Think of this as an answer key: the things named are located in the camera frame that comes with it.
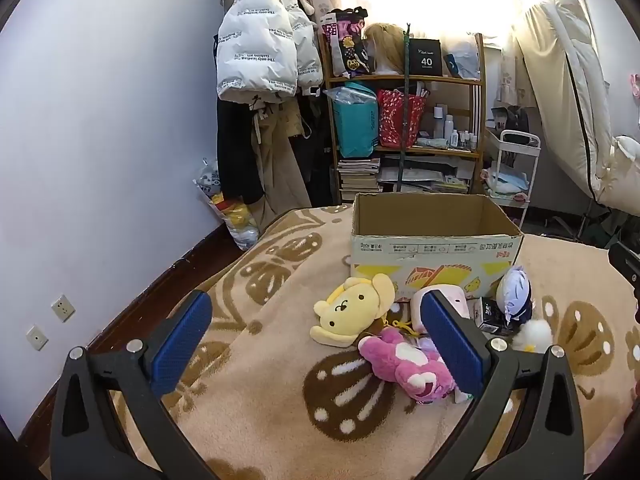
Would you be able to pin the white duvet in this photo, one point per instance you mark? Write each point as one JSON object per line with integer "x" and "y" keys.
{"x": 560, "y": 85}

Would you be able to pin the black printed tote bag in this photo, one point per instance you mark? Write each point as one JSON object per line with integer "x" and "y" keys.
{"x": 345, "y": 45}

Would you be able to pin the wooden shelf unit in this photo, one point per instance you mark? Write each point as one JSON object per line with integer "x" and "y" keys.
{"x": 400, "y": 79}

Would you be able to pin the white trolley cart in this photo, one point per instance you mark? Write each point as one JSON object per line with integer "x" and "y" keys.
{"x": 517, "y": 140}

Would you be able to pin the pale purple haired plush doll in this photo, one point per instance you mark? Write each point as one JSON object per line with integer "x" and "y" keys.
{"x": 512, "y": 290}

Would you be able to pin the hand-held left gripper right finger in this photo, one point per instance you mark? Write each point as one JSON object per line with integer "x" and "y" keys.
{"x": 450, "y": 340}

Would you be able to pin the stack of books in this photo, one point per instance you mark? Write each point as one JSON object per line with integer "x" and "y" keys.
{"x": 359, "y": 180}

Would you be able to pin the plastic bag of toys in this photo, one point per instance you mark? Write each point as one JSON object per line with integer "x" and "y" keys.
{"x": 235, "y": 220}

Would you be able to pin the black coat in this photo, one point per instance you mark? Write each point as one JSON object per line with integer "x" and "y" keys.
{"x": 235, "y": 150}

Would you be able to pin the printed cardboard box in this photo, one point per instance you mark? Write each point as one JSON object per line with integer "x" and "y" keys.
{"x": 430, "y": 252}

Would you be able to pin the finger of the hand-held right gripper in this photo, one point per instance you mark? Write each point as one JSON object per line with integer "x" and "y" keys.
{"x": 626, "y": 265}

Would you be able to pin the white plastic bag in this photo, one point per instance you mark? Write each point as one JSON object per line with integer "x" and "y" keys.
{"x": 462, "y": 60}

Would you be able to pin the green pole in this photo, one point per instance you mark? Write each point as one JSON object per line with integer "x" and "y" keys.
{"x": 405, "y": 110}

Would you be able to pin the dark hanging garment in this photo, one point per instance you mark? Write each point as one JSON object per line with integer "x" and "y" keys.
{"x": 312, "y": 160}

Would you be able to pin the white wall socket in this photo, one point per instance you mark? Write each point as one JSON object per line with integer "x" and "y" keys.
{"x": 37, "y": 338}
{"x": 63, "y": 308}

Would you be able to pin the white fluffy plush toy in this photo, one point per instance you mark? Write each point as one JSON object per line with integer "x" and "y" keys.
{"x": 535, "y": 332}

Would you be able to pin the pile of papers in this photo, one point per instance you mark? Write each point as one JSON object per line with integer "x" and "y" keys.
{"x": 420, "y": 175}

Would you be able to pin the beige coat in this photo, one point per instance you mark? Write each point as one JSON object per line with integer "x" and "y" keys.
{"x": 275, "y": 170}

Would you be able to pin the small black box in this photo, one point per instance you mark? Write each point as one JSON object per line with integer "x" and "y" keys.
{"x": 487, "y": 317}

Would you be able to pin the red patterned bag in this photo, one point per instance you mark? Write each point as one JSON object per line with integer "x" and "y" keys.
{"x": 397, "y": 120}

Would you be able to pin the yellow dog plush toy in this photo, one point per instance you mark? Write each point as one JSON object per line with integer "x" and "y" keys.
{"x": 345, "y": 312}

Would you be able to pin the pink square plush toy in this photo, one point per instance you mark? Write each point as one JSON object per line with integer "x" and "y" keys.
{"x": 457, "y": 300}

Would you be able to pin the white puffer jacket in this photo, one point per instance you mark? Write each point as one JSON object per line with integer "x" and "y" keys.
{"x": 255, "y": 45}

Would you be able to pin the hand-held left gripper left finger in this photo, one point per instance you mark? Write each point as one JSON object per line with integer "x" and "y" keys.
{"x": 182, "y": 340}

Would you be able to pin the teal bag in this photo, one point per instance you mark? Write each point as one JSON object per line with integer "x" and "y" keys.
{"x": 355, "y": 120}

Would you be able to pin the group of white bottles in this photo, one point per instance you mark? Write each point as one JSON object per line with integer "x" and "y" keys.
{"x": 452, "y": 132}

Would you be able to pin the pink bear plush toy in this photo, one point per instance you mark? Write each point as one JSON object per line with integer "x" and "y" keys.
{"x": 400, "y": 360}

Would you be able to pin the blond wig on head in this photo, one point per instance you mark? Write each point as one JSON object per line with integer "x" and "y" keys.
{"x": 385, "y": 45}

